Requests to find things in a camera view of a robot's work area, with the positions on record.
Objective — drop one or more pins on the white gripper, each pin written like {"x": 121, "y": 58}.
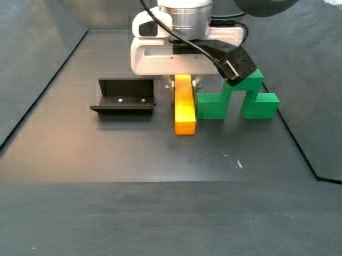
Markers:
{"x": 151, "y": 47}

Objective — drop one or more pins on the long yellow block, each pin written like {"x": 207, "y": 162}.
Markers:
{"x": 184, "y": 106}

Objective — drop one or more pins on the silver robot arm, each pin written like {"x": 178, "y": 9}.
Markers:
{"x": 186, "y": 6}

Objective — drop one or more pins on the green arch-shaped block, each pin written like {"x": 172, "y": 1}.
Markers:
{"x": 259, "y": 105}

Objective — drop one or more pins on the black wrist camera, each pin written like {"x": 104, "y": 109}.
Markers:
{"x": 231, "y": 60}

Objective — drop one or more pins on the black angled bracket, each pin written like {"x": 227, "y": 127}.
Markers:
{"x": 125, "y": 95}

